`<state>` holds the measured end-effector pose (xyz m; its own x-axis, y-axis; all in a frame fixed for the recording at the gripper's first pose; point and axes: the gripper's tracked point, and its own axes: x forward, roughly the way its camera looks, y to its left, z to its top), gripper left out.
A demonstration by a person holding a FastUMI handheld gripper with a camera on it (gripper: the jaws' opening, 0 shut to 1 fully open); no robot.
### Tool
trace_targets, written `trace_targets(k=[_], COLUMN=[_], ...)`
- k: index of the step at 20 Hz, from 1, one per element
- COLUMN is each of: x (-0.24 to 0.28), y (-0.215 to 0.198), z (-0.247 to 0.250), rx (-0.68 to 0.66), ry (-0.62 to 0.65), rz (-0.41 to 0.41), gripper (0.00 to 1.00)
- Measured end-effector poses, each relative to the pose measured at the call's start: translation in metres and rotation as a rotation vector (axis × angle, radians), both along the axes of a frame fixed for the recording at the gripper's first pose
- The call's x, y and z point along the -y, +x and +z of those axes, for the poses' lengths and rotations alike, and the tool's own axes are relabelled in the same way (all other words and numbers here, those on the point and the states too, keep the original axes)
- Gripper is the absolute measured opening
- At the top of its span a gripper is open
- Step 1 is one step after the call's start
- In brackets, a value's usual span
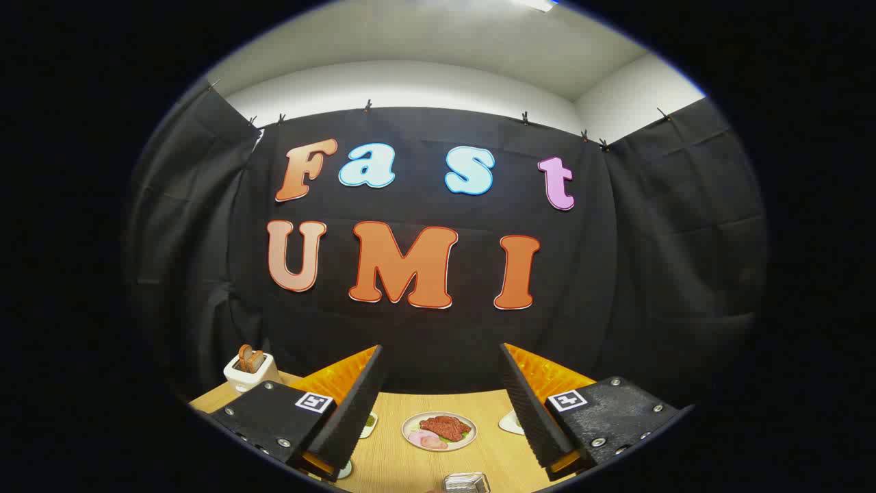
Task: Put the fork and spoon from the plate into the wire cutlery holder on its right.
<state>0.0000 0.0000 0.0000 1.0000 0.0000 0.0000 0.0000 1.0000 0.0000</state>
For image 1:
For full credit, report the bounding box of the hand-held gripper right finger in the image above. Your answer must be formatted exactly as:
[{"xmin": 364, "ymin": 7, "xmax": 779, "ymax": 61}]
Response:
[{"xmin": 500, "ymin": 342, "xmax": 693, "ymax": 482}]

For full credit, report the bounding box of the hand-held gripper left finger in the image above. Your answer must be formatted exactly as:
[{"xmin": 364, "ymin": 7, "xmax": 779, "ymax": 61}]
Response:
[{"xmin": 205, "ymin": 345, "xmax": 385, "ymax": 482}]

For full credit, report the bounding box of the row of black cloth clips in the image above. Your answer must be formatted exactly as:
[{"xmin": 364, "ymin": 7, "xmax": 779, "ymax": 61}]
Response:
[{"xmin": 209, "ymin": 78, "xmax": 673, "ymax": 153}]

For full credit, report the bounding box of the brown steak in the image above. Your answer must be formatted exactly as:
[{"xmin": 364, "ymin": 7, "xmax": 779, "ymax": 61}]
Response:
[{"xmin": 420, "ymin": 416, "xmax": 472, "ymax": 442}]

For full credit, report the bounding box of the metal wire rack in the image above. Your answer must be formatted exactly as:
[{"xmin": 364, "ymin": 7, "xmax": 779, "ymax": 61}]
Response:
[{"xmin": 442, "ymin": 472, "xmax": 491, "ymax": 493}]

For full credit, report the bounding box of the white oval plate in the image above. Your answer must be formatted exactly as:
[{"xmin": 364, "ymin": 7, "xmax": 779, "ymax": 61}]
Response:
[{"xmin": 401, "ymin": 412, "xmax": 478, "ymax": 452}]

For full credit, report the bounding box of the white toaster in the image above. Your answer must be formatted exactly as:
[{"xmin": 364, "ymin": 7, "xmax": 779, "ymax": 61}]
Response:
[{"xmin": 224, "ymin": 353, "xmax": 281, "ymax": 393}]

